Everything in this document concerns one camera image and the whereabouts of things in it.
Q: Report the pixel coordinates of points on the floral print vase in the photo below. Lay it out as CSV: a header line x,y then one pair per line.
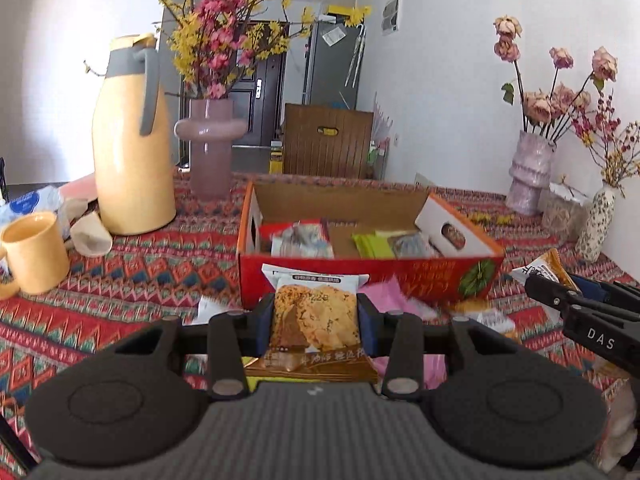
x,y
595,225

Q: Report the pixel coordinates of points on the dried pink roses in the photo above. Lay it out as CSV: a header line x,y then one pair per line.
x,y
537,105

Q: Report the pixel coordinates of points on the red yellow berry branches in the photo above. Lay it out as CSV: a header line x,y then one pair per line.
x,y
615,160

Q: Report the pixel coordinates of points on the dark door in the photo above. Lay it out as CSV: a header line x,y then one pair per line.
x,y
270,120

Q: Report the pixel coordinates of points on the yellow black box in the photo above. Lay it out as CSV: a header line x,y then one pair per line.
x,y
276,160

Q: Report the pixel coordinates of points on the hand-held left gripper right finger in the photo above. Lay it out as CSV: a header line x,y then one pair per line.
x,y
367,327

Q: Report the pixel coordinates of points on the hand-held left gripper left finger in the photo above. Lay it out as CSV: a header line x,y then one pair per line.
x,y
262,332

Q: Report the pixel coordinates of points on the crumpled paper cup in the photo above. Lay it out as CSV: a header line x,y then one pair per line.
x,y
90,237

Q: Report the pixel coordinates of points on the paper note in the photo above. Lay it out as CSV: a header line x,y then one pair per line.
x,y
333,36

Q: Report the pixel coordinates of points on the clear lidded container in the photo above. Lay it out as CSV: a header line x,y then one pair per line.
x,y
562,215

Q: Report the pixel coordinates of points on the grey snack packet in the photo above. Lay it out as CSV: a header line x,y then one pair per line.
x,y
412,247

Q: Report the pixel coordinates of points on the pink snack packet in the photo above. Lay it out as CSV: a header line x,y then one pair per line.
x,y
395,297
435,372

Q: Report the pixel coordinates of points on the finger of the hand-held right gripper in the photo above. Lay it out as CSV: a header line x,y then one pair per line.
x,y
547,290
597,290

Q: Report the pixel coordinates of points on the silver cartoon snack packet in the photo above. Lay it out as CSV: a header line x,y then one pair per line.
x,y
305,242

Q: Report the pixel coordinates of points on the white umbrella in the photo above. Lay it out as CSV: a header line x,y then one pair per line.
x,y
356,55

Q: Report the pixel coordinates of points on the silver white snack packet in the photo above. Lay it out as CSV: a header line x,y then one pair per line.
x,y
206,310

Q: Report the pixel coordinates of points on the yellow thermos jug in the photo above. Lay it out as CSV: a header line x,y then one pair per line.
x,y
132,160

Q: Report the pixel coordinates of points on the pink yellow blossom branches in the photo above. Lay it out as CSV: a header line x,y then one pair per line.
x,y
220,35

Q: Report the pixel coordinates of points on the small storage rack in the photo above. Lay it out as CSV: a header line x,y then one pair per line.
x,y
376,157

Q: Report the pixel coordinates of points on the orange white cracker packet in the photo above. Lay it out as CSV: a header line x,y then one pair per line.
x,y
315,310
480,317
542,267

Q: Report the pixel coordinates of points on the yellow mug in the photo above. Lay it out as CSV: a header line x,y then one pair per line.
x,y
37,255

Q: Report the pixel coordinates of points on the grey refrigerator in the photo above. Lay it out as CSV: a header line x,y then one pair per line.
x,y
330,75

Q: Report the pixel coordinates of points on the fallen yellow petals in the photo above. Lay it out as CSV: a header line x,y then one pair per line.
x,y
492,218

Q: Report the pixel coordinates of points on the red cardboard box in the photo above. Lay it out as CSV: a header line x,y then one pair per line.
x,y
425,275

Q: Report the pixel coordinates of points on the wooden chair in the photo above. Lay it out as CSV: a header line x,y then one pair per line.
x,y
310,150

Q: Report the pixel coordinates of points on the pale dried grass bunch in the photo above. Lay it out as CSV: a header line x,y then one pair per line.
x,y
382,122

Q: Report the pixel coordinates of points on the textured pink vase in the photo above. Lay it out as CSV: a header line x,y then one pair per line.
x,y
527,175

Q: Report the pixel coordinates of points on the red packet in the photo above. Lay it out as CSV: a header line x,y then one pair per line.
x,y
270,230

